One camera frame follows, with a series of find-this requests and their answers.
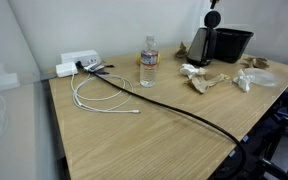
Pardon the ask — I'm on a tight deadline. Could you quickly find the stainless steel electric kettle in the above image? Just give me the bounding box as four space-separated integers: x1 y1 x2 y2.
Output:
186 9 222 67

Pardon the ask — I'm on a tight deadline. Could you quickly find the black plastic waste bin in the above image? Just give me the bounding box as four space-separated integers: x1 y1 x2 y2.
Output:
213 27 255 64

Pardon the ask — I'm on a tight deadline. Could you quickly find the large crumpled brown paper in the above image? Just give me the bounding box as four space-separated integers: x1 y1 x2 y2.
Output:
240 55 270 70

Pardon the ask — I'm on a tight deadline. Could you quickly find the small brown paper scrap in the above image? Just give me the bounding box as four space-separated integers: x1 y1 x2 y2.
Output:
174 41 189 59

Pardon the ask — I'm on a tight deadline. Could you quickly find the white crumpled tissue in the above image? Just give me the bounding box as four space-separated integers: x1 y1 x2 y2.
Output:
179 63 207 80
232 68 257 93

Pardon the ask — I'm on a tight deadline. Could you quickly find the small yellow wrapper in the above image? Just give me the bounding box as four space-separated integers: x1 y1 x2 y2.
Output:
219 73 232 82

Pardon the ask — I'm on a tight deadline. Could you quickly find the clear plastic wrapper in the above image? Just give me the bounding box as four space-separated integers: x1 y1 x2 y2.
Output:
242 67 280 88

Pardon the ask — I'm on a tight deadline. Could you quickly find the clear plastic water bottle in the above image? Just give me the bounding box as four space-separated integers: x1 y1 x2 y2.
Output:
139 34 160 88

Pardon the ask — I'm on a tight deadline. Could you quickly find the small grey usb adapter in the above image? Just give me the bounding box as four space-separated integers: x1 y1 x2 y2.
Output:
83 62 116 76

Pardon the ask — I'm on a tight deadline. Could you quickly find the white power strip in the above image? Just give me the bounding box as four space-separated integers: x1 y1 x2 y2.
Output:
60 49 102 67

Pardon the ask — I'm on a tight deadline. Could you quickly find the black office chair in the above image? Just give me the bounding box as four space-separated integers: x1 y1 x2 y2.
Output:
250 76 288 180

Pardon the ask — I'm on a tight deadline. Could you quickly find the white power adapter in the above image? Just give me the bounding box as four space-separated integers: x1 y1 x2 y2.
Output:
55 61 79 78

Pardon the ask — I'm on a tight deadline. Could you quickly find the white partition panel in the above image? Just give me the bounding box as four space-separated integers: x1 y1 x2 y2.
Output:
0 0 67 180

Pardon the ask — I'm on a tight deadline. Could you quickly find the thin white charging cable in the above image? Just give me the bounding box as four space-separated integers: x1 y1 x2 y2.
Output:
70 73 141 115

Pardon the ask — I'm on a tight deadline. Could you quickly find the thick black cable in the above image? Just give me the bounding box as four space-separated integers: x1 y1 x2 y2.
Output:
74 60 248 180

